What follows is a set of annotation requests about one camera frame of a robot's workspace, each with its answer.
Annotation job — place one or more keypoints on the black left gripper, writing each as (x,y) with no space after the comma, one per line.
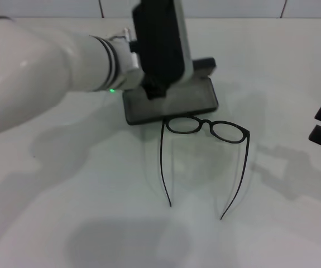
(154,90)

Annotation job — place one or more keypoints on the black glasses case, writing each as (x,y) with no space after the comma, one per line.
(188,106)

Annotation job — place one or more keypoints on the black glasses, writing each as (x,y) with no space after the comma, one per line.
(205,121)

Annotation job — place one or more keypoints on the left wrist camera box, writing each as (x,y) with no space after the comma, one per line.
(160,42)

